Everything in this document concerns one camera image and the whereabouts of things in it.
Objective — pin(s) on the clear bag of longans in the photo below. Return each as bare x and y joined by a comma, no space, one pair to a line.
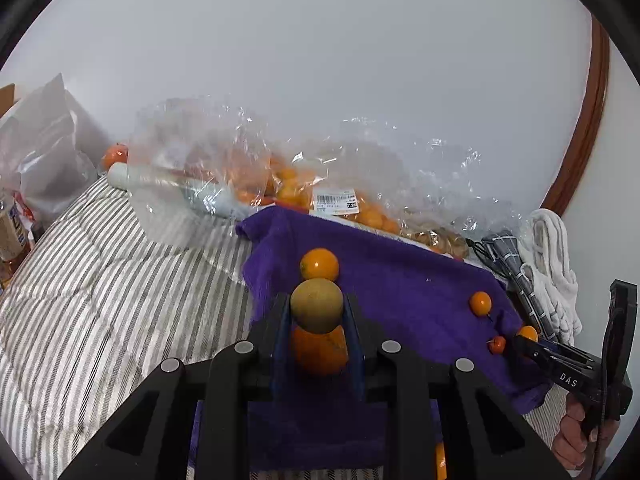
435,240

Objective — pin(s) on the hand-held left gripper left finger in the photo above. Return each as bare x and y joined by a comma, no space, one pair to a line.
280,345

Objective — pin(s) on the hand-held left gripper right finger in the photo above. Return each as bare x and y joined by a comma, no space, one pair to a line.
356,350

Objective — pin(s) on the white striped towel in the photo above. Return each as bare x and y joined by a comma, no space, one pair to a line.
550,270

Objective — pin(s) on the small red tomato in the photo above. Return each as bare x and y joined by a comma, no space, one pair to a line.
497,344

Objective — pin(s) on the white roll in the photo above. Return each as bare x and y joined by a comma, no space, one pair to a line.
170,185

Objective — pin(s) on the green round fruit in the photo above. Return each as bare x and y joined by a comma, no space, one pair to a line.
316,305

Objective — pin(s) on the grey plastic bag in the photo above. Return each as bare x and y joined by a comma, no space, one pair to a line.
45,145

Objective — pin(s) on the person's right hand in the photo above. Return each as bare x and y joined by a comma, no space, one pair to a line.
567,442

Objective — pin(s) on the plastic drink bottle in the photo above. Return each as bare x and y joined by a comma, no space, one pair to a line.
10,232

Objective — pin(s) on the labelled clear bag of oranges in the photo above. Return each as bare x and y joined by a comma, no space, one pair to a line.
300,185

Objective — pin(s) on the striped bed quilt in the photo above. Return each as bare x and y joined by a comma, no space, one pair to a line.
100,270

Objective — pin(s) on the grey checked cloth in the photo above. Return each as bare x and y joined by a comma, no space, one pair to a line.
520,270

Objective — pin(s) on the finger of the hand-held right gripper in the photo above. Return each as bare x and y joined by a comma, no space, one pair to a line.
545,351
622,310

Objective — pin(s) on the clear plastic bag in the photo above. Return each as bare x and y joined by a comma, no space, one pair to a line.
195,150

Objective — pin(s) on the purple towel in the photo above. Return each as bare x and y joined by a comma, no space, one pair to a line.
400,280

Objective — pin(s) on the brown wooden door frame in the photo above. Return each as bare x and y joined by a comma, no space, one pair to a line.
585,120

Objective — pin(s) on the small orange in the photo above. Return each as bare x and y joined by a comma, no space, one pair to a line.
527,332
320,355
440,460
480,303
114,156
319,263

